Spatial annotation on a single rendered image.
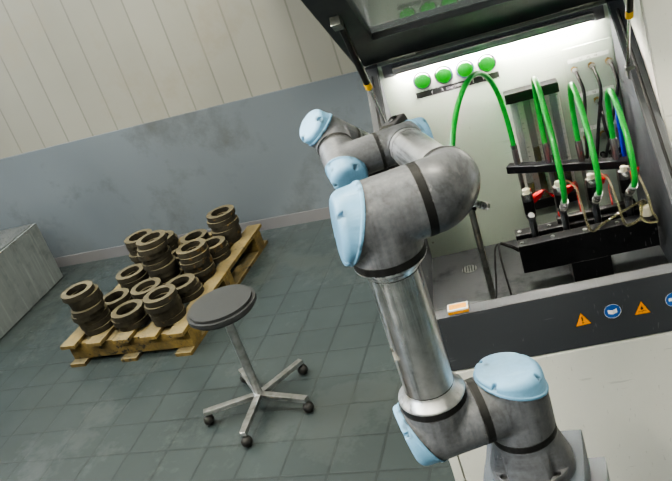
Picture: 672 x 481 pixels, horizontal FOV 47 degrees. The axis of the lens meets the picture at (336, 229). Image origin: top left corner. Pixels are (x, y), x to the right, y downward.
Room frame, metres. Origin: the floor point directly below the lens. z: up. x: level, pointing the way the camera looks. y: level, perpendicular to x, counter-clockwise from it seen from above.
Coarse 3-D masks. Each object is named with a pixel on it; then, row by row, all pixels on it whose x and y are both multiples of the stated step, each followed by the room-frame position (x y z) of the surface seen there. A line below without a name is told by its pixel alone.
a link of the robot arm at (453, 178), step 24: (408, 120) 1.46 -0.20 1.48; (384, 144) 1.42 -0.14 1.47; (408, 144) 1.29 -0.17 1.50; (432, 144) 1.22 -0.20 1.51; (384, 168) 1.44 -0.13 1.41; (432, 168) 1.04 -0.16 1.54; (456, 168) 1.04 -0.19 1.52; (432, 192) 1.01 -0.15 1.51; (456, 192) 1.02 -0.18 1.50; (456, 216) 1.02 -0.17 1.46
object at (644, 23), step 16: (624, 0) 1.94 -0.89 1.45; (640, 0) 1.77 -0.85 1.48; (656, 0) 1.76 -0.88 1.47; (640, 16) 1.79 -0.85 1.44; (656, 16) 1.75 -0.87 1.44; (640, 32) 1.81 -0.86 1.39; (656, 32) 1.75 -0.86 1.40; (640, 48) 1.84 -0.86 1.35; (656, 48) 1.74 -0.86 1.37; (656, 64) 1.73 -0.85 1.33; (656, 80) 1.73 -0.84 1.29; (656, 96) 1.74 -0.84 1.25
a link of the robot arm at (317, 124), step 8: (312, 112) 1.53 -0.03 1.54; (320, 112) 1.52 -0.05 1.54; (304, 120) 1.54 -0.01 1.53; (312, 120) 1.52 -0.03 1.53; (320, 120) 1.50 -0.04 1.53; (328, 120) 1.51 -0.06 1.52; (336, 120) 1.53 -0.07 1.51; (304, 128) 1.53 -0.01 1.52; (312, 128) 1.50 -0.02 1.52; (320, 128) 1.49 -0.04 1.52; (328, 128) 1.50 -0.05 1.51; (336, 128) 1.50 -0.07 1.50; (344, 128) 1.51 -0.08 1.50; (352, 128) 1.54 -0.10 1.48; (304, 136) 1.51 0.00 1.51; (312, 136) 1.49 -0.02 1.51; (320, 136) 1.49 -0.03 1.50; (352, 136) 1.52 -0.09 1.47; (360, 136) 1.54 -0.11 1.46; (312, 144) 1.51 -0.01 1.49
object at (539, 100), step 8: (536, 80) 1.77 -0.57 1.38; (536, 88) 1.74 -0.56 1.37; (536, 96) 1.88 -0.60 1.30; (536, 104) 1.89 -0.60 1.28; (544, 104) 1.69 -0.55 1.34; (536, 112) 1.90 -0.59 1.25; (544, 112) 1.67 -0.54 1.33; (544, 128) 1.90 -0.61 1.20; (552, 128) 1.64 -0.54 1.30; (544, 136) 1.90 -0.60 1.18; (552, 136) 1.63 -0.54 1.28; (544, 144) 1.90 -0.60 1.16; (552, 144) 1.62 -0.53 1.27; (544, 152) 1.90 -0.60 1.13; (560, 160) 1.61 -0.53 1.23; (560, 168) 1.60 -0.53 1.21; (560, 176) 1.60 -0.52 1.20; (560, 184) 1.60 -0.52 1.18; (568, 200) 1.64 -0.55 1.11; (560, 208) 1.71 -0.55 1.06
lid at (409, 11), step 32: (320, 0) 1.70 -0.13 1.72; (352, 0) 1.77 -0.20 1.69; (384, 0) 1.80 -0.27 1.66; (416, 0) 1.84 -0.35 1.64; (448, 0) 1.87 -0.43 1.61; (480, 0) 1.91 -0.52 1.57; (512, 0) 1.89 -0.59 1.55; (544, 0) 1.93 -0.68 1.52; (576, 0) 1.97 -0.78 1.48; (352, 32) 1.90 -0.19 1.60; (384, 32) 1.97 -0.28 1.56; (416, 32) 1.98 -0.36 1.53; (448, 32) 2.02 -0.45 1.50; (480, 32) 2.06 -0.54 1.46
